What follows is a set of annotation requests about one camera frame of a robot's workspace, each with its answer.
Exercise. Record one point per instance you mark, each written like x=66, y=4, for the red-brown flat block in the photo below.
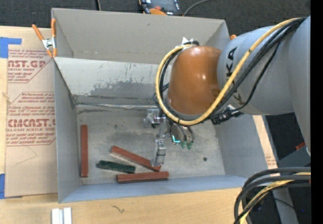
x=142, y=177
x=84, y=151
x=131, y=156

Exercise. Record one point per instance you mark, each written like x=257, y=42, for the brown cardboard board, red print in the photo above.
x=30, y=167

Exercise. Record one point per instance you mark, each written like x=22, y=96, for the dark green flat block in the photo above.
x=116, y=166

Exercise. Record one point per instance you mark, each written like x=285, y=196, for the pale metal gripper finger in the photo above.
x=160, y=153
x=152, y=117

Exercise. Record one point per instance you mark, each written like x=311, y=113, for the black cylinder on white bracket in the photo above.
x=222, y=117

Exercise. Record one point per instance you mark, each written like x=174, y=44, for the grey metal bin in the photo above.
x=121, y=132

